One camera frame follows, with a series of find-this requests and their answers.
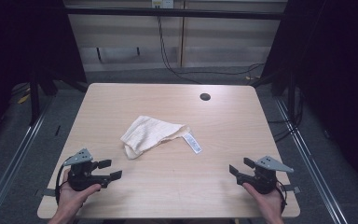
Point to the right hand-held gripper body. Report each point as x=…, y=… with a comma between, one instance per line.
x=264, y=179

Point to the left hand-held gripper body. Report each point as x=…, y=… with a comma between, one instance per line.
x=80, y=179

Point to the cream towel with label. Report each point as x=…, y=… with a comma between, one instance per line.
x=149, y=132

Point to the person's left hand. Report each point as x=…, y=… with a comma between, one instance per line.
x=70, y=199

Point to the person's right hand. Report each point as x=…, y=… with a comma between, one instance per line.
x=270, y=203

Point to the small black stick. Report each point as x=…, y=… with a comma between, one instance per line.
x=57, y=130

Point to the black metal stand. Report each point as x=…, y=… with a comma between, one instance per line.
x=291, y=93
x=34, y=99

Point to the yellow tape piece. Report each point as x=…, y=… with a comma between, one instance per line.
x=23, y=98

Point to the black curtain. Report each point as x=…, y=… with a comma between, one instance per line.
x=18, y=40
x=338, y=77

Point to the black horizontal bar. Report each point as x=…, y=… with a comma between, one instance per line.
x=174, y=13

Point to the white power outlet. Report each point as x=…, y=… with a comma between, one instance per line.
x=162, y=3

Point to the metal floor rail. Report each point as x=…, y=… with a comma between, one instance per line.
x=9, y=168
x=313, y=174

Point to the black wall bracket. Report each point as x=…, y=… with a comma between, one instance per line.
x=138, y=51
x=99, y=53

